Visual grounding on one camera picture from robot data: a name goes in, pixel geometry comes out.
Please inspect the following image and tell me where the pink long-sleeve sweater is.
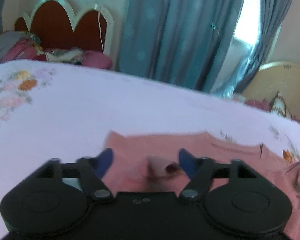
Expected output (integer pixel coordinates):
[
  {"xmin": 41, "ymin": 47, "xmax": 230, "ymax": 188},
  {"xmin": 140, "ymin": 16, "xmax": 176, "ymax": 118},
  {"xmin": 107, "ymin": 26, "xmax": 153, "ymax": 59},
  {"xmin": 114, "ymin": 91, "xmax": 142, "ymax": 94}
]
[{"xmin": 99, "ymin": 129, "xmax": 300, "ymax": 240}]

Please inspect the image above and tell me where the pile of clothes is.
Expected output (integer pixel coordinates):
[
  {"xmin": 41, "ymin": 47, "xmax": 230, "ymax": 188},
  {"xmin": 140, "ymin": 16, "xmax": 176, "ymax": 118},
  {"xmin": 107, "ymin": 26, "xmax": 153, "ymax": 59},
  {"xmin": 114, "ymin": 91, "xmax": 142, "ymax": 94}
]
[{"xmin": 0, "ymin": 31, "xmax": 113, "ymax": 70}]

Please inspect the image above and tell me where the patterned pillow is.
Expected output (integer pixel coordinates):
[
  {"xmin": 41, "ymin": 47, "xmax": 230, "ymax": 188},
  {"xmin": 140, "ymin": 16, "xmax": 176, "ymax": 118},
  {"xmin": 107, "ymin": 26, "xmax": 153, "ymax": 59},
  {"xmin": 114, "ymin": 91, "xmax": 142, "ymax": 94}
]
[{"xmin": 270, "ymin": 90, "xmax": 293, "ymax": 120}]

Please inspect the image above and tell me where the floral white bed sheet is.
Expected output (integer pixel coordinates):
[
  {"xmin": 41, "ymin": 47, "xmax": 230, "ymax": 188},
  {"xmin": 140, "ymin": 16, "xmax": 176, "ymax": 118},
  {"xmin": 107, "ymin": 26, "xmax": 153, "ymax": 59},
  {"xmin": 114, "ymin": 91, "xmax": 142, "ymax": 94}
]
[{"xmin": 0, "ymin": 60, "xmax": 300, "ymax": 239}]

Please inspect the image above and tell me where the cream round headboard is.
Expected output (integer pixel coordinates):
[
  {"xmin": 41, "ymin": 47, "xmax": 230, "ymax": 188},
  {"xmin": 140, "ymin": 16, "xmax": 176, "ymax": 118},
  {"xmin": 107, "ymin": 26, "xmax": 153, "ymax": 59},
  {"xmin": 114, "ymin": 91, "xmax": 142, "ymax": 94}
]
[{"xmin": 242, "ymin": 61, "xmax": 300, "ymax": 121}]

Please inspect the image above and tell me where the blue curtain left panel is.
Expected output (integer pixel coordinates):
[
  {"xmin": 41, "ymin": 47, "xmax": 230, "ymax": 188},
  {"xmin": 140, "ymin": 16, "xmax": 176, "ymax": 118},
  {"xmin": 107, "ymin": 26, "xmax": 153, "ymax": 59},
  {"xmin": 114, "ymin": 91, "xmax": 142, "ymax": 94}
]
[{"xmin": 118, "ymin": 0, "xmax": 244, "ymax": 93}]

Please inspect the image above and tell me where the blue curtain panel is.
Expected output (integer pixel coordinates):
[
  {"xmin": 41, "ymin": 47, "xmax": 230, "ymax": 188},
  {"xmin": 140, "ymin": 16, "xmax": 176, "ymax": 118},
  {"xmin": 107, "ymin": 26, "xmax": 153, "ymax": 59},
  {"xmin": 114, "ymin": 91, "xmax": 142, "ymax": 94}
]
[
  {"xmin": 118, "ymin": 0, "xmax": 244, "ymax": 93},
  {"xmin": 211, "ymin": 0, "xmax": 292, "ymax": 97}
]

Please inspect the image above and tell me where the red heart-shaped headboard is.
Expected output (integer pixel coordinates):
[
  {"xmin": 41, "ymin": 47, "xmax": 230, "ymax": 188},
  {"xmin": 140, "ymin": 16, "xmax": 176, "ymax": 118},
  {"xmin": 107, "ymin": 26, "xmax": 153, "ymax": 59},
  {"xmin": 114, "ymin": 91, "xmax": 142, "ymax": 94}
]
[{"xmin": 14, "ymin": 0, "xmax": 114, "ymax": 56}]

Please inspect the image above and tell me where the blue curtain right panel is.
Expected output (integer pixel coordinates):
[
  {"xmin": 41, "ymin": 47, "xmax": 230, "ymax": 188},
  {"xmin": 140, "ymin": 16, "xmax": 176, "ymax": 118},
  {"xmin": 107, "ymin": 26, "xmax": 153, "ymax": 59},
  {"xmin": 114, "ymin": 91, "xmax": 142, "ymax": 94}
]
[{"xmin": 211, "ymin": 0, "xmax": 292, "ymax": 97}]

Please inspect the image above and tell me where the white hanging cable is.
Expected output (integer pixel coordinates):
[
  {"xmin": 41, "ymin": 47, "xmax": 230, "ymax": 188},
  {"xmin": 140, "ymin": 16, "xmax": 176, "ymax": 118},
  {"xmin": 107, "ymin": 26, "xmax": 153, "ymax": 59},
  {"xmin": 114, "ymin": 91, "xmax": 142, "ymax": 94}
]
[{"xmin": 97, "ymin": 3, "xmax": 106, "ymax": 54}]

